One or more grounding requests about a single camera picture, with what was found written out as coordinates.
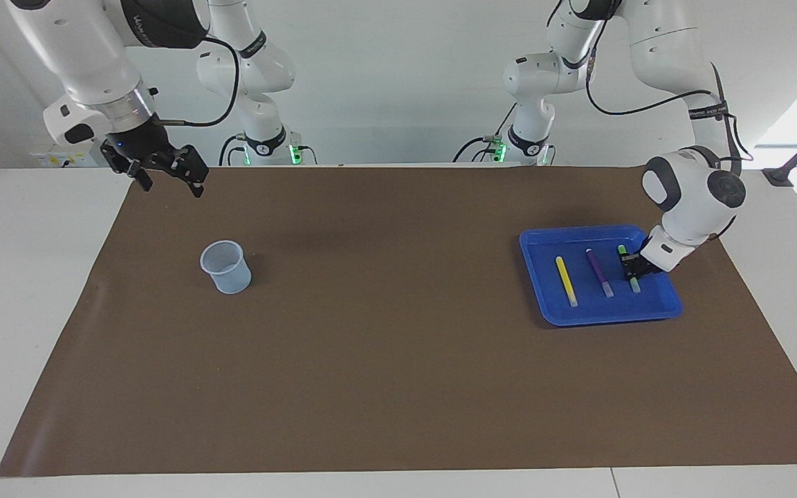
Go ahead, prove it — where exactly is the green marker pen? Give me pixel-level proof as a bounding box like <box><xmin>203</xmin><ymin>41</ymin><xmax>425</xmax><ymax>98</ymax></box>
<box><xmin>616</xmin><ymin>245</ymin><xmax>641</xmax><ymax>294</ymax></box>

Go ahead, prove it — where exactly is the black right arm base cable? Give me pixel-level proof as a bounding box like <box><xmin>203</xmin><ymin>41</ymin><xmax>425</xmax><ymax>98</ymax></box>
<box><xmin>219</xmin><ymin>133</ymin><xmax>247</xmax><ymax>167</ymax></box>

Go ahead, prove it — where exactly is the translucent plastic cup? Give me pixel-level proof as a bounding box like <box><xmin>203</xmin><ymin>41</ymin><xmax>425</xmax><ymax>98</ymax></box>
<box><xmin>199</xmin><ymin>240</ymin><xmax>253</xmax><ymax>295</ymax></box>

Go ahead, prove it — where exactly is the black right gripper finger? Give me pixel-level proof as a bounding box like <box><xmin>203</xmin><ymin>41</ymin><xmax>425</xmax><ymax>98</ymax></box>
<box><xmin>101</xmin><ymin>144</ymin><xmax>154</xmax><ymax>192</ymax></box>
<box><xmin>163</xmin><ymin>144</ymin><xmax>209</xmax><ymax>199</ymax></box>

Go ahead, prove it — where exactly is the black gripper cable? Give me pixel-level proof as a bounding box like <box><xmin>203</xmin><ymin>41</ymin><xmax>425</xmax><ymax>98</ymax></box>
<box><xmin>585</xmin><ymin>0</ymin><xmax>753</xmax><ymax>163</ymax></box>
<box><xmin>156</xmin><ymin>35</ymin><xmax>241</xmax><ymax>129</ymax></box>

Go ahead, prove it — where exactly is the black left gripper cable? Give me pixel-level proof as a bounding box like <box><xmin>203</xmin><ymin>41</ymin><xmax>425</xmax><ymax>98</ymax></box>
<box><xmin>585</xmin><ymin>0</ymin><xmax>753</xmax><ymax>163</ymax></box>

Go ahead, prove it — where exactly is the blue plastic tray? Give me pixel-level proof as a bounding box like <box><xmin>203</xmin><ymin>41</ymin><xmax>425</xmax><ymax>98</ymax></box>
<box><xmin>519</xmin><ymin>224</ymin><xmax>684</xmax><ymax>327</ymax></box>

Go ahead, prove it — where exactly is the black arm base cable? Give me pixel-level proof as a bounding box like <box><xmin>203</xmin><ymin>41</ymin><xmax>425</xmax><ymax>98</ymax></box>
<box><xmin>219</xmin><ymin>133</ymin><xmax>247</xmax><ymax>167</ymax></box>
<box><xmin>452</xmin><ymin>136</ymin><xmax>506</xmax><ymax>164</ymax></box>

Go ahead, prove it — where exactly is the purple marker pen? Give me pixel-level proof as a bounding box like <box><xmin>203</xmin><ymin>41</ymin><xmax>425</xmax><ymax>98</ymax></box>
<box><xmin>585</xmin><ymin>248</ymin><xmax>615</xmax><ymax>299</ymax></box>

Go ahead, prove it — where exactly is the brown table mat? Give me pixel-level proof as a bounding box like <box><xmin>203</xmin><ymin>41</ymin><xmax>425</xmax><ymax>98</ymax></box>
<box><xmin>0</xmin><ymin>166</ymin><xmax>797</xmax><ymax>478</ymax></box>

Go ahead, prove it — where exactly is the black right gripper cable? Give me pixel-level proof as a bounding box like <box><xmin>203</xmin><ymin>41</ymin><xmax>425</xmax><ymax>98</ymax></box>
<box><xmin>156</xmin><ymin>35</ymin><xmax>241</xmax><ymax>129</ymax></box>

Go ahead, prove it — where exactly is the black left arm base cable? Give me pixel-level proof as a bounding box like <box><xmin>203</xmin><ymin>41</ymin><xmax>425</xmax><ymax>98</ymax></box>
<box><xmin>452</xmin><ymin>136</ymin><xmax>506</xmax><ymax>164</ymax></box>

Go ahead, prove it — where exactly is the yellow marker pen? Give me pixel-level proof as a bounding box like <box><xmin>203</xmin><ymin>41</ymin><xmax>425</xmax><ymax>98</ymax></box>
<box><xmin>555</xmin><ymin>256</ymin><xmax>579</xmax><ymax>308</ymax></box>

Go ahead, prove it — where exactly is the white wall socket box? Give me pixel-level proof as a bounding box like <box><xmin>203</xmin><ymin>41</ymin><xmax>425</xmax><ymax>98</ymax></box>
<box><xmin>30</xmin><ymin>147</ymin><xmax>105</xmax><ymax>168</ymax></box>

